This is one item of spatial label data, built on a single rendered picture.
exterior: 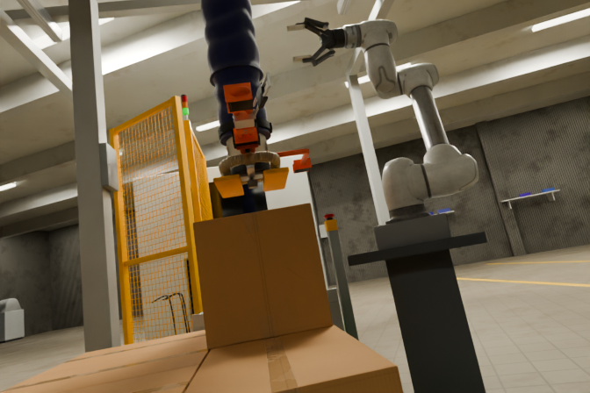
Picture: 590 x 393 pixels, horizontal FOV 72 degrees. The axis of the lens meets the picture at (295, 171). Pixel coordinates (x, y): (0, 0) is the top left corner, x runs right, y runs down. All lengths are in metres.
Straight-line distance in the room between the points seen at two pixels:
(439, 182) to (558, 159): 11.83
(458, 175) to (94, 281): 2.21
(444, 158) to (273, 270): 0.88
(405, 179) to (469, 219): 11.18
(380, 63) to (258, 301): 0.96
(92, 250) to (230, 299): 1.67
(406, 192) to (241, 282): 0.80
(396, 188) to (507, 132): 11.76
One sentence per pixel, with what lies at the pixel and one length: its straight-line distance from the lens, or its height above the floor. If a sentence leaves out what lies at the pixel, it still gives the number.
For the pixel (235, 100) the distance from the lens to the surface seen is 1.12.
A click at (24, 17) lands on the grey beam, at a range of 4.43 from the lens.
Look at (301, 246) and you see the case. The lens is 1.35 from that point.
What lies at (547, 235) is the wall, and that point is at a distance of 13.21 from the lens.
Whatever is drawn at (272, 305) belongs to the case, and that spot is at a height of 0.64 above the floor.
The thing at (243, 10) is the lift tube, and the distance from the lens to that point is 1.94.
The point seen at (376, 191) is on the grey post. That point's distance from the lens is 5.16.
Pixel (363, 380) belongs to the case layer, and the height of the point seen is 0.53.
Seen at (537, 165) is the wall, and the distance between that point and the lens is 13.38.
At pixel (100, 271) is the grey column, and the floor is 0.93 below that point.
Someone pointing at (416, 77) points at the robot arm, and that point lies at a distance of 2.13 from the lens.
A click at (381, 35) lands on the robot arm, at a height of 1.54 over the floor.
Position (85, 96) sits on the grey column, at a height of 2.13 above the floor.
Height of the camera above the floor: 0.74
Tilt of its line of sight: 13 degrees up
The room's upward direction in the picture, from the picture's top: 10 degrees counter-clockwise
